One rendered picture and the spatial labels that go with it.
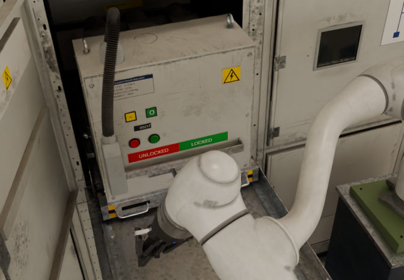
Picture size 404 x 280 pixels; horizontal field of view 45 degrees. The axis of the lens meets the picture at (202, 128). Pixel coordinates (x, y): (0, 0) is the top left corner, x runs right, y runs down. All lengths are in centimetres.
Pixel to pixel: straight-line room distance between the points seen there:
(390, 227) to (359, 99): 76
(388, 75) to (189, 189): 55
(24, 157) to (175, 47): 50
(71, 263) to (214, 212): 127
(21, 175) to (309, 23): 100
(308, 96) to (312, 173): 90
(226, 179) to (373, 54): 119
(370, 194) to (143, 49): 97
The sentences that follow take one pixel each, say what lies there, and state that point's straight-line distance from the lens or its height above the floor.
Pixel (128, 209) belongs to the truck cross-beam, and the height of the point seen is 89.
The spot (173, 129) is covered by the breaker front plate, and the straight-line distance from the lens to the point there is 146.
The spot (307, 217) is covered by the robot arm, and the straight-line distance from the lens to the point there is 90.
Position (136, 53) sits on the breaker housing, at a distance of 138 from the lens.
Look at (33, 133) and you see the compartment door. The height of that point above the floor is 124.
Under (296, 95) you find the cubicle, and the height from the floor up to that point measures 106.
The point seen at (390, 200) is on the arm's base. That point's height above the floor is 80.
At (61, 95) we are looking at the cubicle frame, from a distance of 154.
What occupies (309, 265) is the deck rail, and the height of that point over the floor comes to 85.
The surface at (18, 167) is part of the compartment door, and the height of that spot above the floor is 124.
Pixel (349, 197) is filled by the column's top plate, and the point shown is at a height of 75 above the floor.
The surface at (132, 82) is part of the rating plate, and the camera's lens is 133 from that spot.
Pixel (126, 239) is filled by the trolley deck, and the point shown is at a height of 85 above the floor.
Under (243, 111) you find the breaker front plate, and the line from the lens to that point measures 151.
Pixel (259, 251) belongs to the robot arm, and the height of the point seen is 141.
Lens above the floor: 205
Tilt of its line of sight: 38 degrees down
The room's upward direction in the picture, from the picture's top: 2 degrees counter-clockwise
